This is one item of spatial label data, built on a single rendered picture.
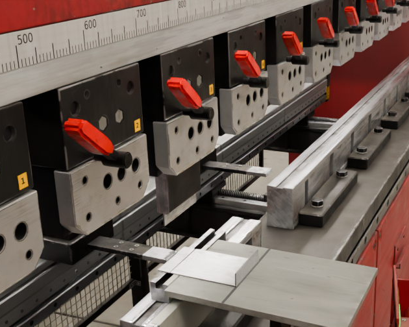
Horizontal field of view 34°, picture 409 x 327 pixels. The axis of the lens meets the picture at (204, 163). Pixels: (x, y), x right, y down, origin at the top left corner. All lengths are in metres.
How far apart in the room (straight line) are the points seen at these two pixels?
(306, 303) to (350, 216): 0.61
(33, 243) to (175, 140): 0.29
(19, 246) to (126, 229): 0.67
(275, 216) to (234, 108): 0.45
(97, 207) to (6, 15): 0.24
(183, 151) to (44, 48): 0.31
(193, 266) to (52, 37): 0.48
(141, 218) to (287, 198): 0.31
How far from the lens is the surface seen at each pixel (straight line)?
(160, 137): 0.85
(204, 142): 0.95
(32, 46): 0.64
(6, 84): 0.61
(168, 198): 0.94
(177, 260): 1.04
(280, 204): 1.42
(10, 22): 0.62
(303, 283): 0.97
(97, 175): 0.73
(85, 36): 0.70
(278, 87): 1.21
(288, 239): 1.39
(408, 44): 3.03
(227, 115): 1.03
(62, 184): 0.70
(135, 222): 1.33
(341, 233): 1.42
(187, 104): 0.83
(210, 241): 1.10
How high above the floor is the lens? 1.47
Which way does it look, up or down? 19 degrees down
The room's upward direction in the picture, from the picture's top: 2 degrees counter-clockwise
